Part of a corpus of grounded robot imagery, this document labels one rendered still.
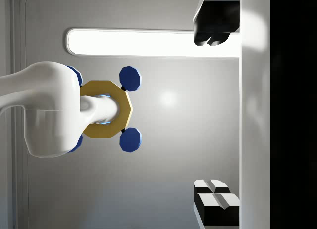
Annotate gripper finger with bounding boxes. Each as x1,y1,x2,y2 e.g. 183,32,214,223
193,179,241,229
193,0,241,46

